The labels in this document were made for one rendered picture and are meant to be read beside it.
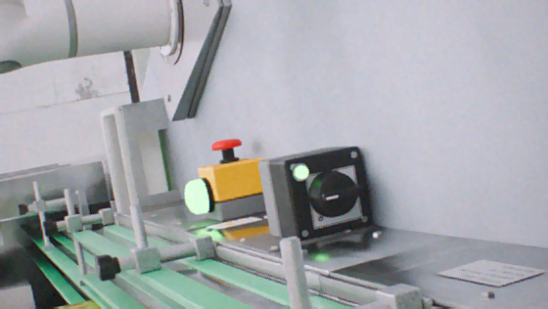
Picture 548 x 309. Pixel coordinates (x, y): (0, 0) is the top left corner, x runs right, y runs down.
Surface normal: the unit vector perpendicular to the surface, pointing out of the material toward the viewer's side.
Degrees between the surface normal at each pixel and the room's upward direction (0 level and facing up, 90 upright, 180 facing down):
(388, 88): 0
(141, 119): 90
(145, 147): 90
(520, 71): 0
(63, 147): 90
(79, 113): 90
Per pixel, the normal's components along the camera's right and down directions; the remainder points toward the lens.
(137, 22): 0.41, 0.25
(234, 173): 0.34, -0.01
